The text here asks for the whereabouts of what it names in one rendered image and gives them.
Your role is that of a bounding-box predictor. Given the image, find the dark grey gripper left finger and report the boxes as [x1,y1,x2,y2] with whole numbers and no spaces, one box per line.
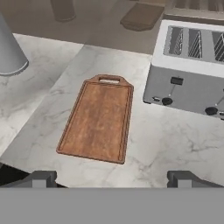
[4,171,58,189]

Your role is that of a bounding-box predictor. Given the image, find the brown stool seat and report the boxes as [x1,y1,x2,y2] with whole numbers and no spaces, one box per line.
[119,2,165,32]

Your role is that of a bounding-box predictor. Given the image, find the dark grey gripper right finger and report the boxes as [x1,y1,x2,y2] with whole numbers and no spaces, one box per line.
[166,171,221,189]

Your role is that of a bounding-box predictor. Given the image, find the brown wooden cutting board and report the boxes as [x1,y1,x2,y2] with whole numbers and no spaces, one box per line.
[56,73,135,165]

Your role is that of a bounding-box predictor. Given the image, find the grey cone-shaped object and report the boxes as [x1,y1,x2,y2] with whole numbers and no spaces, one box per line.
[0,11,30,77]

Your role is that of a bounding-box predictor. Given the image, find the tan cylindrical stool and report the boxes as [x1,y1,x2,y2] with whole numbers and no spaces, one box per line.
[50,0,77,23]

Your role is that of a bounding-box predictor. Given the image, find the silver white toaster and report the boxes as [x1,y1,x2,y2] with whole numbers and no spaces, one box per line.
[143,18,224,121]

